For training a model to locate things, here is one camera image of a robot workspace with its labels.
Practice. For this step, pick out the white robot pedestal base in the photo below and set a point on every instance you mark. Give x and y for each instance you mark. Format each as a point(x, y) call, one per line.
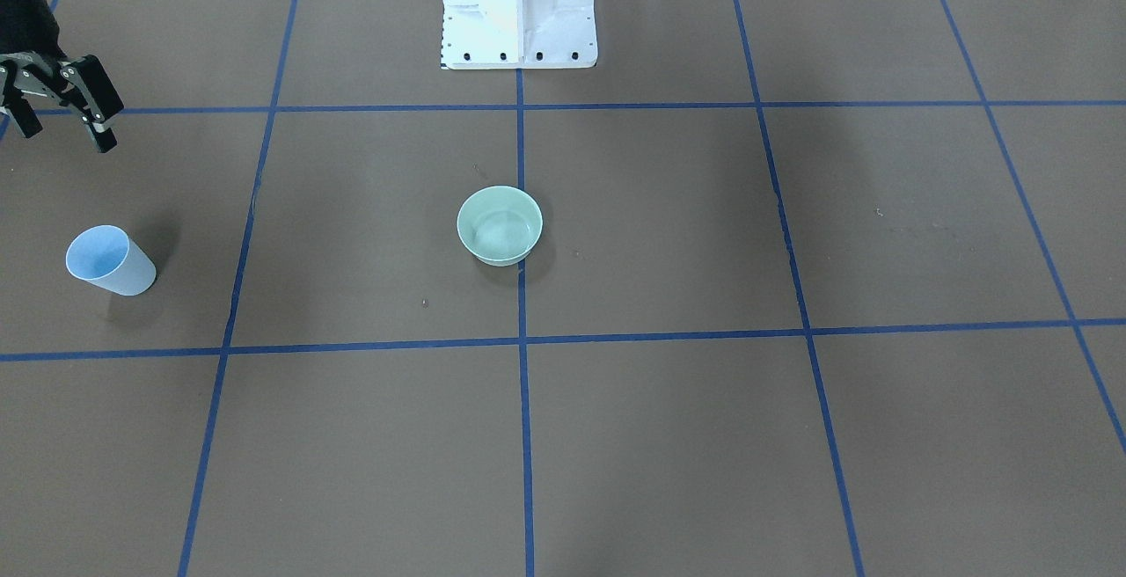
point(518, 34)

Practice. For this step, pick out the light blue plastic cup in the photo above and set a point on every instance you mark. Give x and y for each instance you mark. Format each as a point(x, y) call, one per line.
point(107, 257)

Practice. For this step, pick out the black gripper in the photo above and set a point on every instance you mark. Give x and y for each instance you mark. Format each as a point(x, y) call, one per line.
point(26, 21)

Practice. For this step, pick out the pale green bowl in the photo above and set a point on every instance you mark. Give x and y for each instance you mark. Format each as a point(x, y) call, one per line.
point(499, 225)

